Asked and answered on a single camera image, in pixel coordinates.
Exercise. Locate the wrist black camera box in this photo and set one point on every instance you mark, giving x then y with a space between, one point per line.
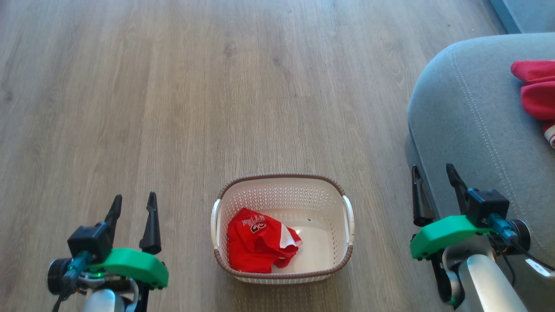
488 203
89 240

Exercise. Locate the red jersey with printed number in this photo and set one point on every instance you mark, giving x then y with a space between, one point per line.
251 247

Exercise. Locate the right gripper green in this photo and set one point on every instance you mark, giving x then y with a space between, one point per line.
442 232

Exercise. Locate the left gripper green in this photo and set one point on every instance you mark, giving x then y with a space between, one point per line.
134 264

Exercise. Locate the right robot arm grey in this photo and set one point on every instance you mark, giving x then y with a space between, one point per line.
485 281

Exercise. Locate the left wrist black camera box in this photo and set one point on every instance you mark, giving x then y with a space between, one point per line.
89 240

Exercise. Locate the red garment with white part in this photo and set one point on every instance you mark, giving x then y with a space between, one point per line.
540 99

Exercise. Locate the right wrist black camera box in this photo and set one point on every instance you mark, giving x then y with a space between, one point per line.
488 203

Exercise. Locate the white laundry basket brown rim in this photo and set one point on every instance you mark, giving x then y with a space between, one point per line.
282 190

